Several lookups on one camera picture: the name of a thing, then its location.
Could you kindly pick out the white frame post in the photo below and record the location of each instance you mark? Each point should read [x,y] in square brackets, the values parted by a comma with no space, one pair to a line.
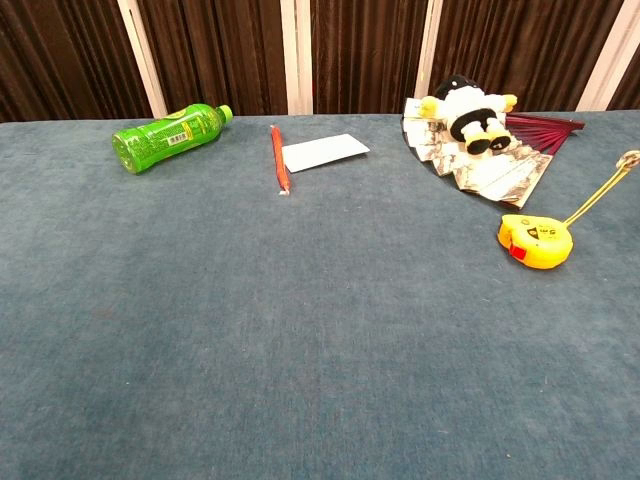
[297,55]
[607,55]
[145,65]
[427,50]

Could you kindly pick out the white rectangular card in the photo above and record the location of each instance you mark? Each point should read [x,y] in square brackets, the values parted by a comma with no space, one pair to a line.
[325,151]

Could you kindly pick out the blue table cloth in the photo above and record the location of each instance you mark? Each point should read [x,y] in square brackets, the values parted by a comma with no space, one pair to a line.
[320,375]

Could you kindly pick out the dark brown curtain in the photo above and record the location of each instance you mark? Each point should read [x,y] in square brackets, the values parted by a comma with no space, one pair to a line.
[220,55]

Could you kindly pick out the printed paper folding fan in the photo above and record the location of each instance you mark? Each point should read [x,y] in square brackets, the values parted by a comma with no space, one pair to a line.
[500,175]

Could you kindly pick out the black and white plush toy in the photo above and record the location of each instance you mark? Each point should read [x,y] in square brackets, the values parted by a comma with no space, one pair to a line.
[470,107]

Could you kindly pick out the green plastic drink bottle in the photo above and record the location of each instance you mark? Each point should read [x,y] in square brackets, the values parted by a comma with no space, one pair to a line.
[160,137]

